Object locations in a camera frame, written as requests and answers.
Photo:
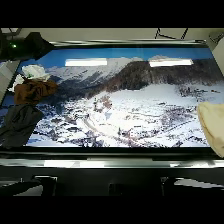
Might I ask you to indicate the silver frame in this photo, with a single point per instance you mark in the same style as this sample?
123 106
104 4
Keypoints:
116 163

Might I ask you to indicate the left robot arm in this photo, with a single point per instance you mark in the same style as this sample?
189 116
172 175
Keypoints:
30 190

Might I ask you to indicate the white garment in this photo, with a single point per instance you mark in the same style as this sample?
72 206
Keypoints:
34 71

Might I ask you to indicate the brown garment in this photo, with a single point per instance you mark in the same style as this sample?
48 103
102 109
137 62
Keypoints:
33 90

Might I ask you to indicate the cream yellow garment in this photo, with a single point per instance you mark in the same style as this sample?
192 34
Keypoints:
213 126

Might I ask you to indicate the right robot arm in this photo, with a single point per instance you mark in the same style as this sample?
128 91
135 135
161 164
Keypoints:
193 184

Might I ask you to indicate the dark grey garment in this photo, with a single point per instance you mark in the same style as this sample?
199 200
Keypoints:
20 125

